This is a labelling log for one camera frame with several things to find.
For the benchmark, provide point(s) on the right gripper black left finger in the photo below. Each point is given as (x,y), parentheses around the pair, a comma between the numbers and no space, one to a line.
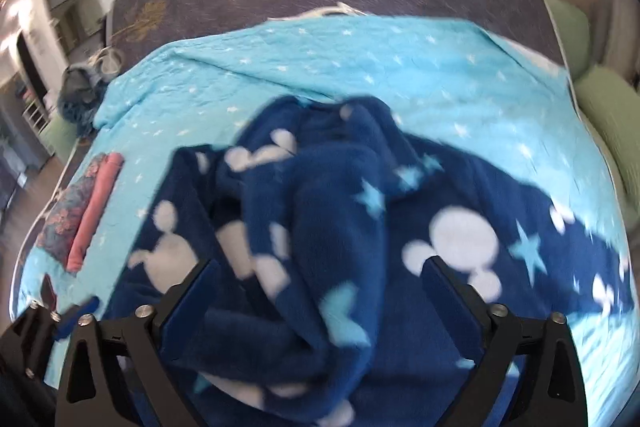
(93,391)

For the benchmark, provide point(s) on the green pillow front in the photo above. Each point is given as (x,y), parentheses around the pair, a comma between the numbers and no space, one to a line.
(612,107)

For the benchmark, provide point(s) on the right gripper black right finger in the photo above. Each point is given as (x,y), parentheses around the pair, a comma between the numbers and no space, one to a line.
(550,390)

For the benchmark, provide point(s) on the folded pink cloth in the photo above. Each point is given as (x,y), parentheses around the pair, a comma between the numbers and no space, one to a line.
(103,187)

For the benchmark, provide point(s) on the folded floral cloth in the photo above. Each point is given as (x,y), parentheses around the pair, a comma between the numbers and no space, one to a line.
(63,220)

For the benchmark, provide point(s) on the red smartphone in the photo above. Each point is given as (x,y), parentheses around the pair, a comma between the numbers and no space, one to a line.
(47,293)

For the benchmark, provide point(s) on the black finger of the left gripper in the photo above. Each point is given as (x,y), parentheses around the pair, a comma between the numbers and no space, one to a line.
(65,323)

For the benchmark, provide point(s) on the light blue star quilt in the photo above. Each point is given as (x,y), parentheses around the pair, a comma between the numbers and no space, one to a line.
(445,80)

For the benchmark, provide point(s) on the green pillow back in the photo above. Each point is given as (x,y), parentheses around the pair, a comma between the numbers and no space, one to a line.
(574,30)

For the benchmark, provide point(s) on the white bag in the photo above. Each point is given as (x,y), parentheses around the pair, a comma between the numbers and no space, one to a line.
(108,63)

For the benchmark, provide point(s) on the navy fleece star pajama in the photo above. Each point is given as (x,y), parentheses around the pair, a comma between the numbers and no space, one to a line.
(318,222)

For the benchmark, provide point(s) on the green pillow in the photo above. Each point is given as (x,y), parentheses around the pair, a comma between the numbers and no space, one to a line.
(612,107)
(574,30)

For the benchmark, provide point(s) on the blue clothes pile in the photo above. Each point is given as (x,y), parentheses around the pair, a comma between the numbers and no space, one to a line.
(80,97)

